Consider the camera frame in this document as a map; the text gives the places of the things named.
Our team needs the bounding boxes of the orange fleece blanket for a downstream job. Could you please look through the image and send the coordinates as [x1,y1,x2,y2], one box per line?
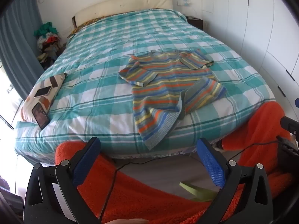
[55,101,295,224]

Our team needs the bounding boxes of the striped knit sweater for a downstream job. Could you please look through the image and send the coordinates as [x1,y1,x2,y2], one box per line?
[119,49,226,150]

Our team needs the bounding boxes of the black smartphone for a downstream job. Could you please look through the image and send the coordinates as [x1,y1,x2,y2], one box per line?
[31,102,50,130]

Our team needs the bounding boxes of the white smartphone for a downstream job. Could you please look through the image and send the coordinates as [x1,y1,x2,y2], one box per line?
[34,86,52,98]

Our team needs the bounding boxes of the white wardrobe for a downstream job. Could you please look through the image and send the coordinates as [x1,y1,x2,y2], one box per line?
[201,0,299,112]

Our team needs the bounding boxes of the black cable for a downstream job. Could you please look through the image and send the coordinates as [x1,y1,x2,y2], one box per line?
[100,141,280,219]

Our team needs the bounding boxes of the blue-grey curtain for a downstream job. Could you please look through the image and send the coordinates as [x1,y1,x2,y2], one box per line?
[0,0,45,101]

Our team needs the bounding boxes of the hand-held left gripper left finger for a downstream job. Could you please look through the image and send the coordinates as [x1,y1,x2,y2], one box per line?
[23,136,103,224]

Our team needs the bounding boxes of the cream padded headboard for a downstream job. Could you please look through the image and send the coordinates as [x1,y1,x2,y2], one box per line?
[75,0,173,27]

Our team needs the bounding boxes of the dark nightstand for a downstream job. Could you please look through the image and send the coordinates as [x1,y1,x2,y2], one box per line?
[186,16,204,30]

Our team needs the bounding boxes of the pile of clothes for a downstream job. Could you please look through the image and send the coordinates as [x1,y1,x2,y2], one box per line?
[33,22,62,69]

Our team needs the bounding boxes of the brown zigzag pillow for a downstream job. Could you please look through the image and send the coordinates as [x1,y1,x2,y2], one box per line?
[21,73,67,125]

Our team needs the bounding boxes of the light green strap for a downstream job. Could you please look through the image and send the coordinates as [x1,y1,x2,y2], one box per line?
[179,181,219,201]

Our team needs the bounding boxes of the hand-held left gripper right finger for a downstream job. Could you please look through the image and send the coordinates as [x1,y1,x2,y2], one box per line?
[197,138,274,224]

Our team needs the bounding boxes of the teal plaid bedspread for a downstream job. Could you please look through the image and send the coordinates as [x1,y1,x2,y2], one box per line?
[14,8,276,159]

